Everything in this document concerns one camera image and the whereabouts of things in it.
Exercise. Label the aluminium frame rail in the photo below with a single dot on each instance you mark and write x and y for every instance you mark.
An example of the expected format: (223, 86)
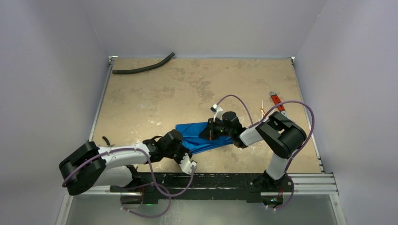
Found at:
(246, 182)

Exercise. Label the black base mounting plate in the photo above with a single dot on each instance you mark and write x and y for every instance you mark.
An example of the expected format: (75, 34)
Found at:
(150, 194)

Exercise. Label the red handled adjustable wrench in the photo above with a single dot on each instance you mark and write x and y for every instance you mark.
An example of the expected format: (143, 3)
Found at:
(276, 101)

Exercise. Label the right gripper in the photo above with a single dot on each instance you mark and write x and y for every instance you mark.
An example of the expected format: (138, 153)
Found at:
(210, 129)

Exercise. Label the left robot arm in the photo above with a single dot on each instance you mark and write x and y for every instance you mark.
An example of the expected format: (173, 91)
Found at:
(91, 165)

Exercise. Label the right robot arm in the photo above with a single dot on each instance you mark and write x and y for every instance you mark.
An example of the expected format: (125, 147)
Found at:
(282, 135)

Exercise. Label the black foam tube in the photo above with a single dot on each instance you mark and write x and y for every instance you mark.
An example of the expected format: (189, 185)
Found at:
(146, 68)

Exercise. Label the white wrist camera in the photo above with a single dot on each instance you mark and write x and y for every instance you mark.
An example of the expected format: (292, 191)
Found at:
(187, 165)
(217, 111)

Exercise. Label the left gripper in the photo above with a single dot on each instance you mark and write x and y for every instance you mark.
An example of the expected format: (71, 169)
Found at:
(184, 151)

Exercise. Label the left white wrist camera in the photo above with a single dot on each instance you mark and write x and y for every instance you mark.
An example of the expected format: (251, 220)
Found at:
(187, 165)

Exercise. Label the black handled pliers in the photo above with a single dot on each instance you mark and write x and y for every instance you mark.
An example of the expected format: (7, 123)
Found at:
(108, 143)

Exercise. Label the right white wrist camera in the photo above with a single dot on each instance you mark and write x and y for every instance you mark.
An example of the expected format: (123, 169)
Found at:
(217, 111)

